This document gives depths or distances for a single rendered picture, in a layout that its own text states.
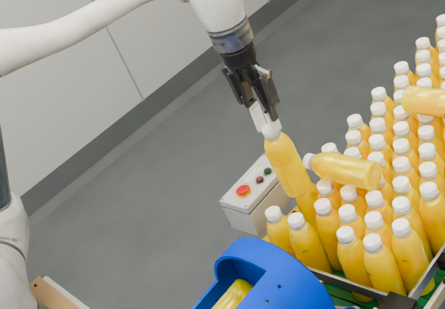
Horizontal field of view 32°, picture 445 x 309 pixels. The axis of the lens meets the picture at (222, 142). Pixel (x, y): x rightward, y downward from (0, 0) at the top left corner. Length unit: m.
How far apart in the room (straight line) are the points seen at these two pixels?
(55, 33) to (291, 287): 0.70
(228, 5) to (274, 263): 0.53
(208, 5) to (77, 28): 0.27
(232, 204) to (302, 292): 0.47
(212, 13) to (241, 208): 0.58
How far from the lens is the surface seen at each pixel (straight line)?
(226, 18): 1.58
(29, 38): 1.61
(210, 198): 3.92
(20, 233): 2.08
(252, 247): 1.62
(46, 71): 4.36
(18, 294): 1.97
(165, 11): 4.73
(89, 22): 1.64
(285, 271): 1.58
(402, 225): 1.74
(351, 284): 1.83
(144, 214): 4.05
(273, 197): 2.01
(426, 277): 1.80
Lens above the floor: 2.28
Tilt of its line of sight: 32 degrees down
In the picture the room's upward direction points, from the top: 25 degrees counter-clockwise
